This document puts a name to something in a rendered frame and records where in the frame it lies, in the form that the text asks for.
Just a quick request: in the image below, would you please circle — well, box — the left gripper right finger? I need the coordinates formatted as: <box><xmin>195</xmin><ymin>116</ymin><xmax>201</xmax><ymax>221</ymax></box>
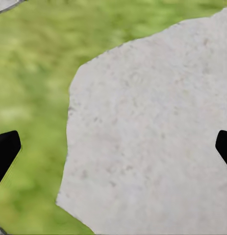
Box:
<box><xmin>215</xmin><ymin>130</ymin><xmax>227</xmax><ymax>163</ymax></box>

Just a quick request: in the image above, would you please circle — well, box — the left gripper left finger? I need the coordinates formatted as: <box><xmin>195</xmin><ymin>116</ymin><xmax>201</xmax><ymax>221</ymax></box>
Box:
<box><xmin>0</xmin><ymin>130</ymin><xmax>21</xmax><ymax>181</ymax></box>

